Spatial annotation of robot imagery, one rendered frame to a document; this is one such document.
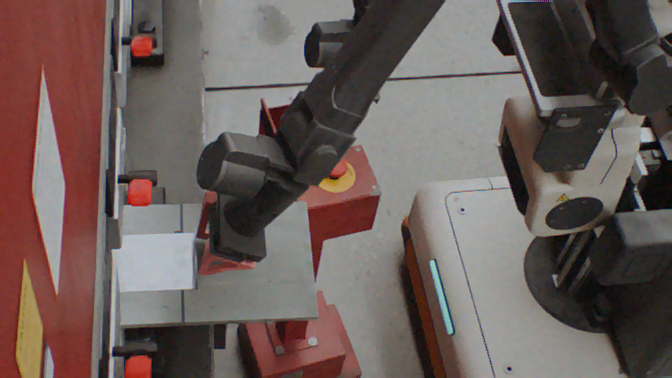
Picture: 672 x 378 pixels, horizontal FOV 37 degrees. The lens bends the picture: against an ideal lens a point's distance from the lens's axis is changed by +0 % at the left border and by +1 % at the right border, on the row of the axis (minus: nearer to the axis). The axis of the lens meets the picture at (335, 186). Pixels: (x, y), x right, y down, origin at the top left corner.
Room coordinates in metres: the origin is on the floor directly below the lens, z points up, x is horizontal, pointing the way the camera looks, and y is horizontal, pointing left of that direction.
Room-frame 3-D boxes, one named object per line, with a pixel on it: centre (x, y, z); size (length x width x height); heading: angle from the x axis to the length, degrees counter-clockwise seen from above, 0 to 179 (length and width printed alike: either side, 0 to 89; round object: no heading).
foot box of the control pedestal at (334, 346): (1.05, 0.01, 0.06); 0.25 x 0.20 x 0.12; 118
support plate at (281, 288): (0.67, 0.14, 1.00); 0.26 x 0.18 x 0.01; 105
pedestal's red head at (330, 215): (1.04, 0.04, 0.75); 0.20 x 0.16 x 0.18; 28
